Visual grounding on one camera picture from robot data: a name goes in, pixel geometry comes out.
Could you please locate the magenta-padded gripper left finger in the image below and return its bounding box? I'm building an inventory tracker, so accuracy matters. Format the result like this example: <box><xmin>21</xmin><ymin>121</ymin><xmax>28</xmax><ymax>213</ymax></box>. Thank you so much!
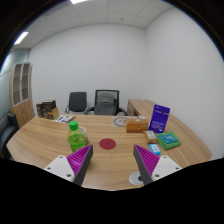
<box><xmin>43</xmin><ymin>143</ymin><xmax>94</xmax><ymax>187</ymax></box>

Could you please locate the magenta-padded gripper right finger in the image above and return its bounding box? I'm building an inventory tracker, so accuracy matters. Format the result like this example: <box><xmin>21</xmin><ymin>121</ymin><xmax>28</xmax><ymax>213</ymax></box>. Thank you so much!
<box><xmin>133</xmin><ymin>143</ymin><xmax>183</xmax><ymax>187</ymax></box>

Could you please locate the green drink bottle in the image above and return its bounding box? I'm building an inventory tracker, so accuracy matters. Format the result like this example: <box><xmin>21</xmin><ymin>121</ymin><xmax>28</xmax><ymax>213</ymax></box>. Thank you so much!
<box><xmin>67</xmin><ymin>120</ymin><xmax>88</xmax><ymax>153</ymax></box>

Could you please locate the small blue box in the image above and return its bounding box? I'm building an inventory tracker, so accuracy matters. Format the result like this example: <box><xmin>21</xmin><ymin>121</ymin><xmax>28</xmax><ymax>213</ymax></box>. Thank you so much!
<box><xmin>148</xmin><ymin>143</ymin><xmax>162</xmax><ymax>156</ymax></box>

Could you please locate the green pack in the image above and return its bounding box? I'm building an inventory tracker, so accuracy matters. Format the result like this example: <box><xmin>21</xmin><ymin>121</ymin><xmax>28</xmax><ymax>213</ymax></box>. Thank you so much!
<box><xmin>155</xmin><ymin>131</ymin><xmax>182</xmax><ymax>151</ymax></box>

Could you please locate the white printed leaflet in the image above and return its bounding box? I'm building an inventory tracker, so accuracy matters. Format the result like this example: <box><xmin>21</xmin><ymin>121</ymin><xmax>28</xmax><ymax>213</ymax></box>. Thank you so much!
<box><xmin>53</xmin><ymin>114</ymin><xmax>76</xmax><ymax>124</ymax></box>

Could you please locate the purple pouch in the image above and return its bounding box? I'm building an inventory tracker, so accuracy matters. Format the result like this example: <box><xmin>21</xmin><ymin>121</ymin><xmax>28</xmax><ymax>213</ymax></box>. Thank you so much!
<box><xmin>148</xmin><ymin>104</ymin><xmax>171</xmax><ymax>134</ymax></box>

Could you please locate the brown cardboard box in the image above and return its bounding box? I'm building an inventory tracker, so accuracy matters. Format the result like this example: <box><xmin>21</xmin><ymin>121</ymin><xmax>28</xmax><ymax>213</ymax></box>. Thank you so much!
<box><xmin>125</xmin><ymin>118</ymin><xmax>150</xmax><ymax>134</ymax></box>

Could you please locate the small tan cardboard box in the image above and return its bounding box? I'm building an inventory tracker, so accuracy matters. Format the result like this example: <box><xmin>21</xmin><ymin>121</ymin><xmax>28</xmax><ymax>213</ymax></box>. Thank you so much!
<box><xmin>46</xmin><ymin>107</ymin><xmax>60</xmax><ymax>121</ymax></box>

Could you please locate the flat round red coaster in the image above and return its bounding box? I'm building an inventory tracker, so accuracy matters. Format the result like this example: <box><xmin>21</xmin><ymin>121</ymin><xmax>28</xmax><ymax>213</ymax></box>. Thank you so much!
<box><xmin>99</xmin><ymin>138</ymin><xmax>117</xmax><ymax>151</ymax></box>

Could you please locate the dark brown box stack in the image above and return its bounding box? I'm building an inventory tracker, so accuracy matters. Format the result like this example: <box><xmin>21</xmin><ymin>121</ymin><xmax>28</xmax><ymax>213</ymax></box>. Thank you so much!
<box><xmin>35</xmin><ymin>99</ymin><xmax>57</xmax><ymax>119</ymax></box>

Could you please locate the round grey disc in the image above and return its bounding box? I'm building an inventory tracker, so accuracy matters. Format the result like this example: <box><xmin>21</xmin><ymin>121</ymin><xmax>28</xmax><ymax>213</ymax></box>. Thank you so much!
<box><xmin>112</xmin><ymin>116</ymin><xmax>129</xmax><ymax>128</ymax></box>

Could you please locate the black sofa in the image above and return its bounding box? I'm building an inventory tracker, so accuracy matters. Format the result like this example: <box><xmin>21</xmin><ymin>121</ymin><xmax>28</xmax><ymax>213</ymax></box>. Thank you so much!
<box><xmin>0</xmin><ymin>112</ymin><xmax>20</xmax><ymax>159</ymax></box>

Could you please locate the wooden side desk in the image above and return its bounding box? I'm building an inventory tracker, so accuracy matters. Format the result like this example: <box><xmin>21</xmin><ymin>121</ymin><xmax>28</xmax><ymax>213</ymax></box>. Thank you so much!
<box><xmin>126</xmin><ymin>98</ymin><xmax>156</xmax><ymax>118</ymax></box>

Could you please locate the black office chair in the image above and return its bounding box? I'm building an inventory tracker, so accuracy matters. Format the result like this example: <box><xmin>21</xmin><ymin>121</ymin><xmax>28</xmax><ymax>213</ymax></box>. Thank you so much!
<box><xmin>64</xmin><ymin>91</ymin><xmax>88</xmax><ymax>115</ymax></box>

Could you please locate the wooden shelf cabinet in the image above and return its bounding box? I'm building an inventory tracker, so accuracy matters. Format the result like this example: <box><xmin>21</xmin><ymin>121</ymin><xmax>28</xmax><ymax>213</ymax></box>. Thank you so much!
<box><xmin>9</xmin><ymin>62</ymin><xmax>35</xmax><ymax>129</ymax></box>

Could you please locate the grey mesh office chair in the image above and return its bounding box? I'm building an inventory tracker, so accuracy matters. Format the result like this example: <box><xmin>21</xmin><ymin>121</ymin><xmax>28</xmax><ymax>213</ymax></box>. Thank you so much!
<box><xmin>84</xmin><ymin>89</ymin><xmax>128</xmax><ymax>117</ymax></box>

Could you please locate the round grey cable grommet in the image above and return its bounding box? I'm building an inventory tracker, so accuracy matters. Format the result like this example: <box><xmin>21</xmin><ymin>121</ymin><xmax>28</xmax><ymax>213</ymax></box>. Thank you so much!
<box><xmin>128</xmin><ymin>171</ymin><xmax>145</xmax><ymax>186</ymax></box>

